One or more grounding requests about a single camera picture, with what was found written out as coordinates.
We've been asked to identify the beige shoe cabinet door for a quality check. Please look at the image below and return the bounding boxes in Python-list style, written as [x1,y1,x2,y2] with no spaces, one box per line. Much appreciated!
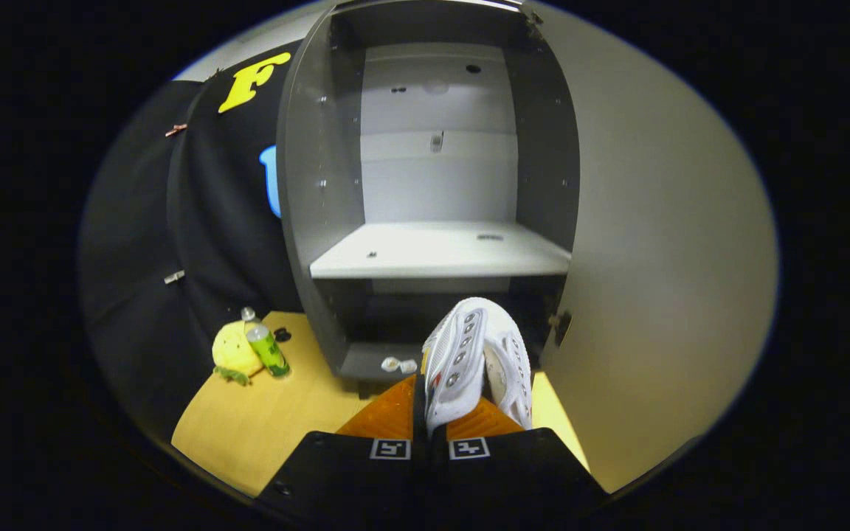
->
[536,0,780,495]

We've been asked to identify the black backdrop cloth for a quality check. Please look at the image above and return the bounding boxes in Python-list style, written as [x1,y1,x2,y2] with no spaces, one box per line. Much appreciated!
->
[78,41,308,443]

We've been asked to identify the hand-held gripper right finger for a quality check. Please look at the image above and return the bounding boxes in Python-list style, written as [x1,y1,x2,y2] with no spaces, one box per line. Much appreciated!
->
[429,397,609,521]

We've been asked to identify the grey shoe cabinet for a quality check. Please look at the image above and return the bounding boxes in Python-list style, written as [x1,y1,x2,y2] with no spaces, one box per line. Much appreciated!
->
[276,0,581,392]

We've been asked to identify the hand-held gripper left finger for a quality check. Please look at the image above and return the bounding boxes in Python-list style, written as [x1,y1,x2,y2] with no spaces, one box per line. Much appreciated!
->
[255,372,426,521]

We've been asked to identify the green drink bottle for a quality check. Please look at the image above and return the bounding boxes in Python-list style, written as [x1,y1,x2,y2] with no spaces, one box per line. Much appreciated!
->
[242,307,291,378]

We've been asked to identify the yellow plush toy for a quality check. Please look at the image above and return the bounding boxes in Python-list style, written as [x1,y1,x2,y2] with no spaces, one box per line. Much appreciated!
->
[211,319,265,386]

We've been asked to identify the white shoe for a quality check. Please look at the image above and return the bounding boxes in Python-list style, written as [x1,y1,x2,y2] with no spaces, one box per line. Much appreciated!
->
[480,310,534,430]
[423,297,491,436]

